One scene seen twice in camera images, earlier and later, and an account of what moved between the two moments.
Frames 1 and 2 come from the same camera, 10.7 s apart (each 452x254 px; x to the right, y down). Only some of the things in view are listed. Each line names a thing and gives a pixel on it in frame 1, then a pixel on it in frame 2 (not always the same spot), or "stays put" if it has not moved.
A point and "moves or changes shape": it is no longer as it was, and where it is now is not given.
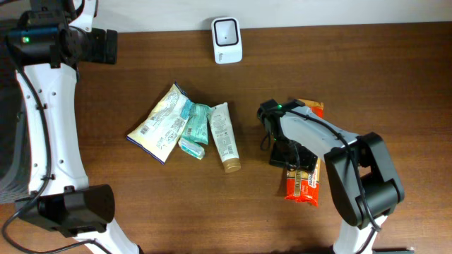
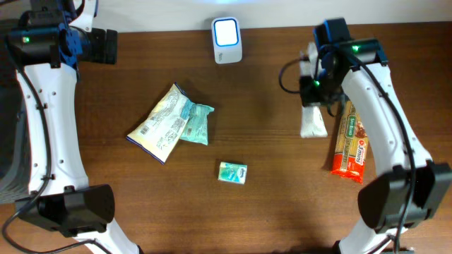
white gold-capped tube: [219, 118] -> [313, 121]
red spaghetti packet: [303, 185] moves or changes shape
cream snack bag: [159, 130] stays put
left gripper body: [97, 46] stays put
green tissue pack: [193, 149] -> [232, 172]
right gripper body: [283, 149] -> [314, 88]
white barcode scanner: [227, 39] stays put
